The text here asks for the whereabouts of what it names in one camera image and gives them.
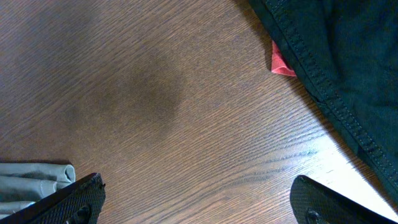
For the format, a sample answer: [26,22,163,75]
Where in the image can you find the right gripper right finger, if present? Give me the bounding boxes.
[290,175,397,224]

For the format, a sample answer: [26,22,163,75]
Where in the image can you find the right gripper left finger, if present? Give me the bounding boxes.
[1,173,106,224]

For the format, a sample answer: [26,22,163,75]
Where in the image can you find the khaki shorts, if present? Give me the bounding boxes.
[1,163,76,219]

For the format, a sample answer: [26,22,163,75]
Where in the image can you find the red garment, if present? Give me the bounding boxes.
[271,41,296,77]

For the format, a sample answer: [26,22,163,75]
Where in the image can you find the black garment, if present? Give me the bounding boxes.
[250,0,397,200]

